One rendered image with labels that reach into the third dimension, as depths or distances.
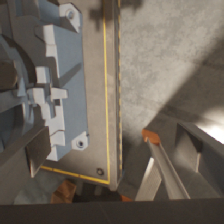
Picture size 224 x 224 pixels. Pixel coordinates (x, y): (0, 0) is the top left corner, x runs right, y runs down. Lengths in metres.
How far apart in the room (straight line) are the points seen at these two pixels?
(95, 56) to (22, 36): 0.23
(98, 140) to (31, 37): 0.43
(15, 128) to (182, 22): 0.82
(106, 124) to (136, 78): 0.38
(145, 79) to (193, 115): 0.31
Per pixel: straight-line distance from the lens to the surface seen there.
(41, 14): 0.61
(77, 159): 0.79
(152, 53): 0.92
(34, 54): 0.57
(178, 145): 0.17
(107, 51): 0.60
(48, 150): 0.16
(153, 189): 0.91
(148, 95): 0.93
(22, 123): 0.46
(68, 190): 1.38
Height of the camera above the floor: 0.91
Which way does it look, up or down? 64 degrees down
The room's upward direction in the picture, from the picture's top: 126 degrees counter-clockwise
